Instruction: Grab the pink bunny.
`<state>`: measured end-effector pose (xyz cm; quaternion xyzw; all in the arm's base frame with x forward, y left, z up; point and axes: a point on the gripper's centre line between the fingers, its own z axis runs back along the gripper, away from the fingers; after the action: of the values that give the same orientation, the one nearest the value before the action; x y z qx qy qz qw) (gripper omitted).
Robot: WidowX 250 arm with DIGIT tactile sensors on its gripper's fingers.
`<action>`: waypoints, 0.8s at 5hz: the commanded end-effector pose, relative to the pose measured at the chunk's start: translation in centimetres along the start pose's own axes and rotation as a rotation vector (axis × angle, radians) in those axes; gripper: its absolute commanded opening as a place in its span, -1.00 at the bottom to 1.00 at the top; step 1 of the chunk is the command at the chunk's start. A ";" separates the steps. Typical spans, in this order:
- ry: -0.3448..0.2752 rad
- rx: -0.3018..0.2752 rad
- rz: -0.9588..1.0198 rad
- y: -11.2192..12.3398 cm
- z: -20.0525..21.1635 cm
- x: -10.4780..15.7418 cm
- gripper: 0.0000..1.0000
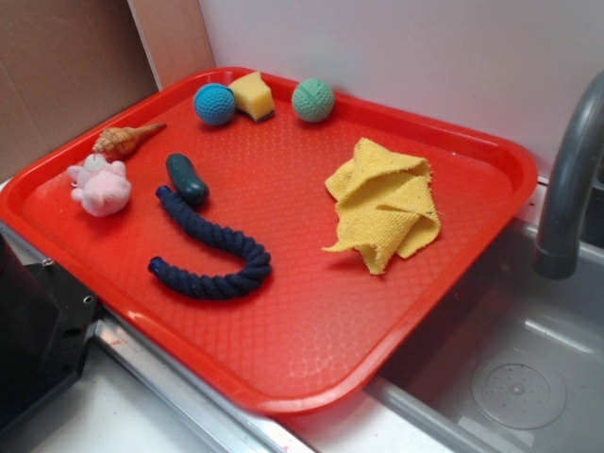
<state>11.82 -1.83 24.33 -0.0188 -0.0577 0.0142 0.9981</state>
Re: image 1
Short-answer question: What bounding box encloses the navy blue rope toy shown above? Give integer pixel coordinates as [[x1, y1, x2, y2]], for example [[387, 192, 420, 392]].
[[148, 186, 272, 301]]

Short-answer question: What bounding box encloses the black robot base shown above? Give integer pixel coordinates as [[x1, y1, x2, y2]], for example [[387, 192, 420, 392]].
[[1, 239, 99, 434]]

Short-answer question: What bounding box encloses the yellow woven cloth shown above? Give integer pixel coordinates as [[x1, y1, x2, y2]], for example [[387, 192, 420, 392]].
[[323, 138, 441, 276]]

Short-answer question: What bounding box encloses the green dimpled ball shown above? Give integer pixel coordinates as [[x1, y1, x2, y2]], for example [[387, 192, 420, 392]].
[[292, 78, 335, 123]]

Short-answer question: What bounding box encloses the blue dimpled ball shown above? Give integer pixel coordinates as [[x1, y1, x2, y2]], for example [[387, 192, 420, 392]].
[[193, 83, 236, 126]]

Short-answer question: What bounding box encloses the pink plush bunny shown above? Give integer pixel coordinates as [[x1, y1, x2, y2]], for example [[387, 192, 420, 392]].
[[66, 153, 132, 217]]

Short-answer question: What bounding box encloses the yellow sponge block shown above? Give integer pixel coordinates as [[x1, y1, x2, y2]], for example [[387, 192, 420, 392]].
[[227, 72, 275, 122]]

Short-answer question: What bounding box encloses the grey plastic sink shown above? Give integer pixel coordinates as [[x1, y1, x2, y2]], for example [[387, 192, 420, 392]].
[[367, 221, 604, 453]]

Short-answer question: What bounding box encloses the red plastic tray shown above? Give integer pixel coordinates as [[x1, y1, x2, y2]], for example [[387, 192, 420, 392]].
[[1, 68, 537, 415]]

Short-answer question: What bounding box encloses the grey faucet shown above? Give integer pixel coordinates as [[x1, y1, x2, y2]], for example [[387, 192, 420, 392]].
[[533, 74, 603, 279]]

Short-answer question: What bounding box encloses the dark green toy cucumber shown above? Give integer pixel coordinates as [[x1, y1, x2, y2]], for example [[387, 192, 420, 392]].
[[166, 153, 210, 206]]

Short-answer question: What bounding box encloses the brown cardboard panel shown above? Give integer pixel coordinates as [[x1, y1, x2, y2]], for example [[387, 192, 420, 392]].
[[1, 1, 214, 180]]

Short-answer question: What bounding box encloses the brown spiral seashell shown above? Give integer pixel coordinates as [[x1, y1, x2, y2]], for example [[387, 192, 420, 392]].
[[92, 123, 166, 161]]

